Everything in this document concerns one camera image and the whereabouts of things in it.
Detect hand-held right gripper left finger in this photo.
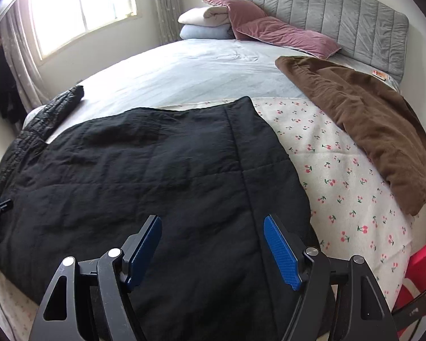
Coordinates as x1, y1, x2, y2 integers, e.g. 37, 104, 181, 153
28, 215, 163, 341

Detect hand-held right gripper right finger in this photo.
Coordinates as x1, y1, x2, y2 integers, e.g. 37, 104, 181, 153
263, 215, 398, 341

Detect black quilted coat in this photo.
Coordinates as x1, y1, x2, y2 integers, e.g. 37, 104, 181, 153
0, 96, 336, 341

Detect dark hanging clothes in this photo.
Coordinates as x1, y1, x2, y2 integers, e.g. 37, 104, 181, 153
0, 37, 27, 125

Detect cherry print bedsheet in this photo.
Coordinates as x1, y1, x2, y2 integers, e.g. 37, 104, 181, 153
0, 96, 417, 341

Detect black flat bar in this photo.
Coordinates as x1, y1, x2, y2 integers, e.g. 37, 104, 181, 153
391, 288, 426, 327

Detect patterned sheer curtain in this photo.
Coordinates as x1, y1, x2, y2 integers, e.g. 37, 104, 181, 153
0, 0, 54, 114
151, 0, 182, 45

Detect brown fleece coat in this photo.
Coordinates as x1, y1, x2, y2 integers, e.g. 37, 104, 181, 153
275, 56, 426, 217

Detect pale plain bedsheet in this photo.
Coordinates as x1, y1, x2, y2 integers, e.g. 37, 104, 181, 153
21, 37, 402, 136

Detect pink velvet pillow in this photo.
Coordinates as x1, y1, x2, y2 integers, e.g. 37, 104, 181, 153
234, 17, 342, 60
202, 0, 268, 40

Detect white framed window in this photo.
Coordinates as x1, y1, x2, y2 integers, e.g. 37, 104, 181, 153
25, 0, 137, 61

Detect light blue pillow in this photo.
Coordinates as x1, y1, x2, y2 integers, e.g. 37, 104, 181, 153
179, 24, 235, 40

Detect white folded blanket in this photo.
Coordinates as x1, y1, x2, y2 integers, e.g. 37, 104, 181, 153
178, 6, 231, 28

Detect grey padded headboard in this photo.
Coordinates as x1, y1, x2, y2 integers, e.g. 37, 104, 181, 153
222, 0, 410, 84

